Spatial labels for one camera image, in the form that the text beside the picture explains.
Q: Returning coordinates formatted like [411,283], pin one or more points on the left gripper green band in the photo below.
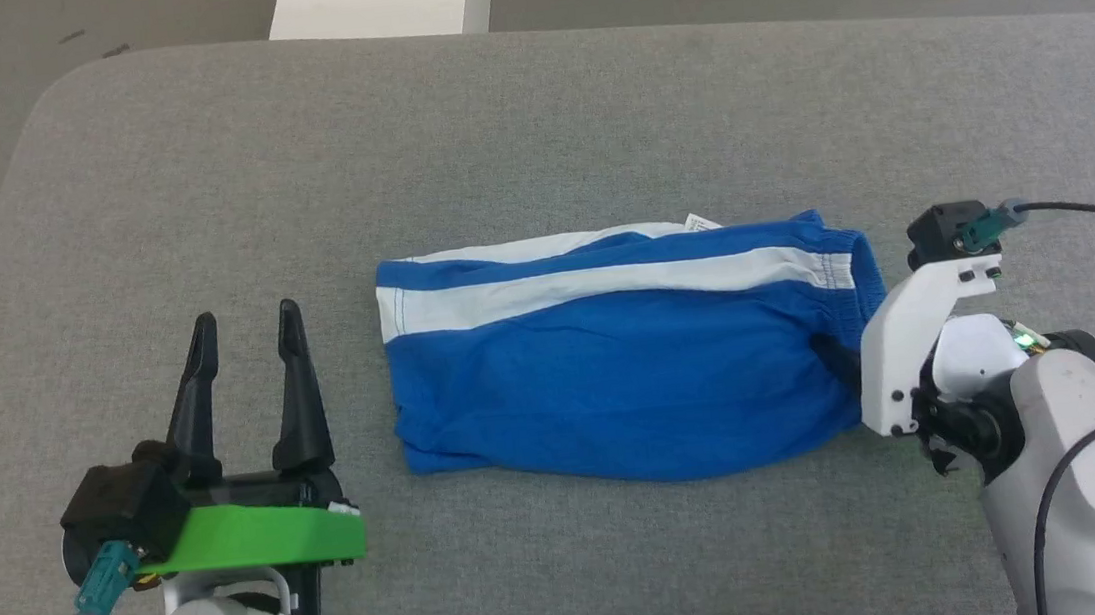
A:
[248,535]

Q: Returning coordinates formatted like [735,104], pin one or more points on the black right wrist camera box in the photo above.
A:
[942,231]

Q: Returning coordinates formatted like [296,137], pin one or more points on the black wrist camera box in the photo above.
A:
[125,509]
[942,231]

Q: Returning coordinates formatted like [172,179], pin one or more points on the grey fabric sofa cushion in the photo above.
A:
[530,128]

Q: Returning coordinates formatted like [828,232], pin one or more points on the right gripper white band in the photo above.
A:
[904,354]

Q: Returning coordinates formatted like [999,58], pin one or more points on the blue shorts with white stripe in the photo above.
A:
[635,379]

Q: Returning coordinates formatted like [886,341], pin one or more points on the white rectangular box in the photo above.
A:
[377,0]

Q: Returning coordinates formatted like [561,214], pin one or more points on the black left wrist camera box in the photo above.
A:
[125,509]

